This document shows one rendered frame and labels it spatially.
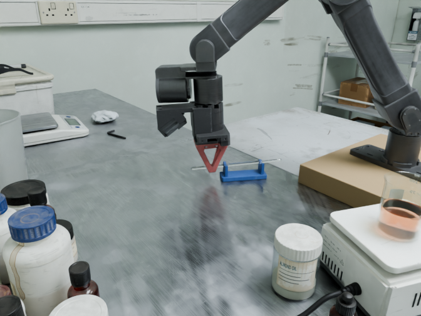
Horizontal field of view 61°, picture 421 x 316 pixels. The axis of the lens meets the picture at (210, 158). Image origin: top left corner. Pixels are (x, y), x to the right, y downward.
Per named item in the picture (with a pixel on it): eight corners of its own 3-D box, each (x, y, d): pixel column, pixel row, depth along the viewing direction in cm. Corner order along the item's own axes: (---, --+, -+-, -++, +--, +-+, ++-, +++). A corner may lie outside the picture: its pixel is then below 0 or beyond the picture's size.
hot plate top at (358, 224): (397, 205, 52) (398, 199, 51) (475, 255, 41) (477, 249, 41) (325, 217, 48) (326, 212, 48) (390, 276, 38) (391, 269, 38)
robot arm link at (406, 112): (403, 106, 64) (436, 107, 64) (384, 96, 72) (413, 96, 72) (396, 140, 67) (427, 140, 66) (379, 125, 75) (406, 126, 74)
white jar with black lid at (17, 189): (57, 213, 64) (50, 177, 62) (46, 235, 58) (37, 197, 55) (17, 215, 64) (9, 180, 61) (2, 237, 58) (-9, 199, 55)
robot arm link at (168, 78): (155, 108, 67) (148, 42, 62) (163, 98, 75) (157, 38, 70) (216, 106, 66) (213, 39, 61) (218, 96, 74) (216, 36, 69)
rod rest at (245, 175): (262, 172, 81) (263, 158, 79) (267, 179, 77) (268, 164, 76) (219, 175, 79) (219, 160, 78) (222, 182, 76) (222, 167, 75)
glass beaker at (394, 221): (363, 227, 46) (374, 170, 42) (395, 218, 47) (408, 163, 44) (402, 254, 40) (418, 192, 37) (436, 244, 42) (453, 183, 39)
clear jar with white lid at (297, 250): (270, 268, 51) (274, 220, 48) (314, 273, 50) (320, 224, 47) (269, 299, 45) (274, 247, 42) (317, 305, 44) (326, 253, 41)
